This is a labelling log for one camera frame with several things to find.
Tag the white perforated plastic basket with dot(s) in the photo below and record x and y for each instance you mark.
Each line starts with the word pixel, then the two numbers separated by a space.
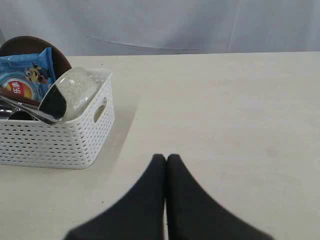
pixel 73 144

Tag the speckled white bowl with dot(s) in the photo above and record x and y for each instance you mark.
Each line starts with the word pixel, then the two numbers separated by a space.
pixel 69 96

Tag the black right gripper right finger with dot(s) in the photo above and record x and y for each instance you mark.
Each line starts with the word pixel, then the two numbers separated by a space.
pixel 192 214

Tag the grey backdrop curtain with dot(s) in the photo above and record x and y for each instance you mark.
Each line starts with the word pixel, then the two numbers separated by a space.
pixel 147 27

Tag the brown round plate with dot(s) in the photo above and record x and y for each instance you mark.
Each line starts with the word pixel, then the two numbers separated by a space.
pixel 30 45

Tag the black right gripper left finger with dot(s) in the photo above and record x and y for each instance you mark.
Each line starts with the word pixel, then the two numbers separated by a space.
pixel 138 215

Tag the silver metal fork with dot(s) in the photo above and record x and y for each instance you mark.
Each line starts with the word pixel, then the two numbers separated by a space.
pixel 32 110

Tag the silver metal cup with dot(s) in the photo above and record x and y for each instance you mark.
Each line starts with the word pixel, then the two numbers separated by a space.
pixel 21 116

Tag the blue chips snack bag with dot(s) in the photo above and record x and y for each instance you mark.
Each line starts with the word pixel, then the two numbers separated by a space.
pixel 28 75

